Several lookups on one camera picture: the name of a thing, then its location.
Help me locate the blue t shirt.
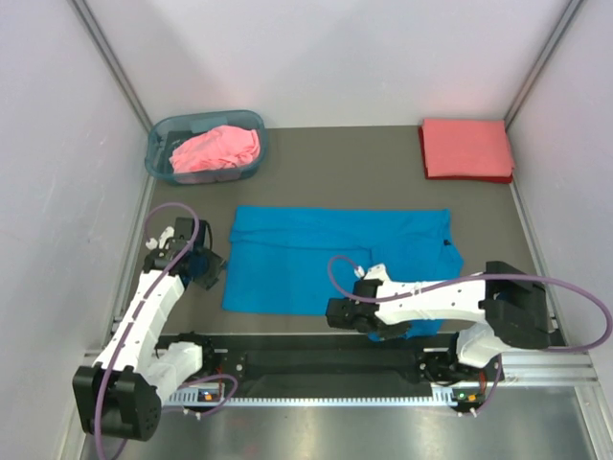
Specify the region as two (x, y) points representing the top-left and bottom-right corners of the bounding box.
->
(222, 206), (464, 316)

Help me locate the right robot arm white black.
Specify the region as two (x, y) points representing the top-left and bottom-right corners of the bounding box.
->
(326, 262), (551, 380)

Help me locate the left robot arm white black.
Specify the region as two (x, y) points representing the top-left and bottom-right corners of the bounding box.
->
(72, 218), (225, 441)

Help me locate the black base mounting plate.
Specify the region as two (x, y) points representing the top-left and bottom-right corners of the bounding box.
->
(157, 333), (504, 390)

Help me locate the pink crumpled t shirt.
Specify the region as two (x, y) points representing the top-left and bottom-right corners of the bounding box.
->
(169, 125), (261, 173)

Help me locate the teal plastic basket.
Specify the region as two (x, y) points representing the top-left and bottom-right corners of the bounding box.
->
(145, 110), (268, 185)

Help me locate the folded coral pink t shirt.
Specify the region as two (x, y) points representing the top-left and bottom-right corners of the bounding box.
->
(421, 118), (515, 176)

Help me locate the folded dark red t shirt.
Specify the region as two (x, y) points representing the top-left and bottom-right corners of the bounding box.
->
(418, 126), (513, 184)

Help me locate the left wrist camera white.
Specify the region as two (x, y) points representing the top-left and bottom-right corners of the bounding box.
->
(145, 226), (174, 250)

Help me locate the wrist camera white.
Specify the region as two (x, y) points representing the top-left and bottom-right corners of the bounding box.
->
(145, 226), (174, 250)
(353, 264), (391, 282)

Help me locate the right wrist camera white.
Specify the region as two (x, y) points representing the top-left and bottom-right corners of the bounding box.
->
(353, 264), (391, 282)

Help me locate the grey slotted cable duct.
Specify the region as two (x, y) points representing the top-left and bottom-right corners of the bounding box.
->
(164, 384), (485, 410)

